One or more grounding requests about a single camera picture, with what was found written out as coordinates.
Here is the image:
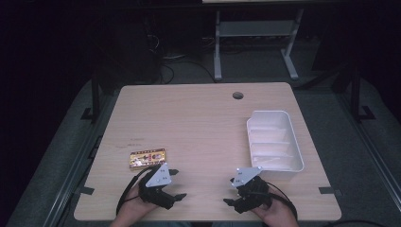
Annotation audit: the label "person's right hand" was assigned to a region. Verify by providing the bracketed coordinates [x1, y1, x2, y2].
[252, 187, 299, 227]

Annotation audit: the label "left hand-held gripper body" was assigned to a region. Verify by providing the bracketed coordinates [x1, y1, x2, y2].
[138, 162, 178, 211]

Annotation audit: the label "person's left hand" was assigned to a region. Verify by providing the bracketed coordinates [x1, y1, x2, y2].
[120, 185, 159, 222]

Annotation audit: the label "black tape strip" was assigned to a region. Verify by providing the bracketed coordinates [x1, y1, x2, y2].
[78, 185, 96, 196]
[318, 186, 343, 196]

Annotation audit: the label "black floor cables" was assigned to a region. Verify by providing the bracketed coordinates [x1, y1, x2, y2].
[148, 31, 219, 85]

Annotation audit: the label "yellow printed packet box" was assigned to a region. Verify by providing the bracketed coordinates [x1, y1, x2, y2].
[129, 148, 167, 170]

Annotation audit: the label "white plastic divided bin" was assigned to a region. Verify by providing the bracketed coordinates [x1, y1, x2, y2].
[246, 110, 305, 181]

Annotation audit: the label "white metal desk frame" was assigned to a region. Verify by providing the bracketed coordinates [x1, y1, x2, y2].
[213, 9, 305, 81]

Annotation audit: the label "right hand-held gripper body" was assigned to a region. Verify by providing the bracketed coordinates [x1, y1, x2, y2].
[232, 166, 272, 215]

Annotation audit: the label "black metal stand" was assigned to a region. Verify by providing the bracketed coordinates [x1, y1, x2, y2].
[80, 78, 102, 125]
[330, 64, 376, 123]

